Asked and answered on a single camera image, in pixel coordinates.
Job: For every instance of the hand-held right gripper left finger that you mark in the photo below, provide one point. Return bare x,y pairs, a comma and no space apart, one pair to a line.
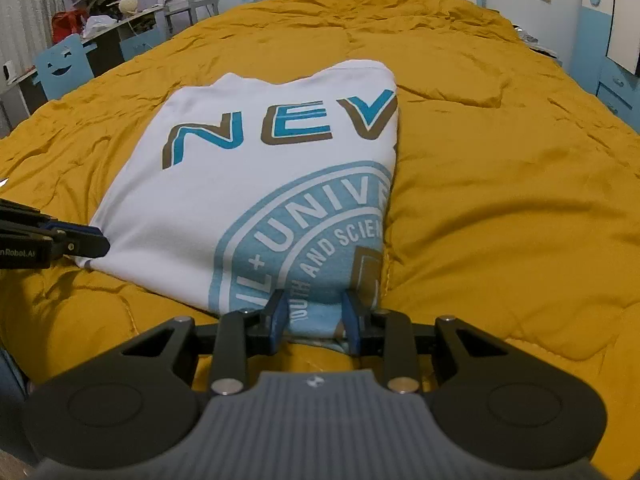
279,319

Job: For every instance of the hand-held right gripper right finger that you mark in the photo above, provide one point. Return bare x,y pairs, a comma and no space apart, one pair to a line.
351,321

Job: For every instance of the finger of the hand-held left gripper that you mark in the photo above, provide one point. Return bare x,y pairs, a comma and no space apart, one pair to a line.
85,245
30,212

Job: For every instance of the white printed t-shirt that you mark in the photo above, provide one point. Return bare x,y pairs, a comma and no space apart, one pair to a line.
225,195

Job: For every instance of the small white device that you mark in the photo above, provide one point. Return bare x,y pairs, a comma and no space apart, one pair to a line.
9,70

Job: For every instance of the blue smiley-face chair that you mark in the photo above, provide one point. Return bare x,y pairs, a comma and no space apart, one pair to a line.
62,67

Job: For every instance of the dark desk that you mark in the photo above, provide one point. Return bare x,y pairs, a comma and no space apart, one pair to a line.
107,42

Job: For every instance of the red bag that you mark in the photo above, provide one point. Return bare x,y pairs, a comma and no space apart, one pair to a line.
67,25

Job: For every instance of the white plastic bag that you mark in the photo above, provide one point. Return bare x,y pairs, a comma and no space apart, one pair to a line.
100,24

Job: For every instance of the yellow quilted blanket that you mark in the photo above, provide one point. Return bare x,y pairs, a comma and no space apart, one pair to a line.
500,185

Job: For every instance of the round cream ball lamp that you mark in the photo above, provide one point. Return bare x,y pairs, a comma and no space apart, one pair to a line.
129,5

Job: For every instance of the white chair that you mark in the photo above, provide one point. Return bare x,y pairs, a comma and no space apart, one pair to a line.
192,7

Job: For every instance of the blue wardrobe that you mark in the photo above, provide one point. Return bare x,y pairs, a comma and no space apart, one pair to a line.
590,35

